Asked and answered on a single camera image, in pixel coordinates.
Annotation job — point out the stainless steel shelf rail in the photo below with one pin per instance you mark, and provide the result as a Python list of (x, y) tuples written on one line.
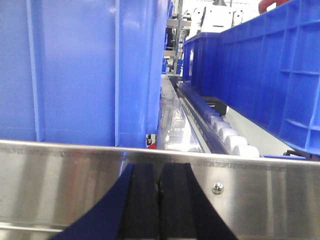
[(45, 187)]

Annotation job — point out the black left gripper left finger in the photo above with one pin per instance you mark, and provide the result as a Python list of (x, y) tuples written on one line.
[(128, 211)]

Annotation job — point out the steel rail screw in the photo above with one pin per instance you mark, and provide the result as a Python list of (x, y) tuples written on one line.
[(217, 188)]

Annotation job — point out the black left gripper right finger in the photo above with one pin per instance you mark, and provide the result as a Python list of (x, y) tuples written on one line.
[(185, 211)]

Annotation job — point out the blue right upper crate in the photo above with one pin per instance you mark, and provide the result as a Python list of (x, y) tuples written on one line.
[(267, 69)]

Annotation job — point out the roller track rail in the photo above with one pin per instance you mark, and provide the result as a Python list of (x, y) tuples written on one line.
[(207, 115)]

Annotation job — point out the large blue upper crate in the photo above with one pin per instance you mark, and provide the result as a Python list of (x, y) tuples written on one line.
[(81, 71)]

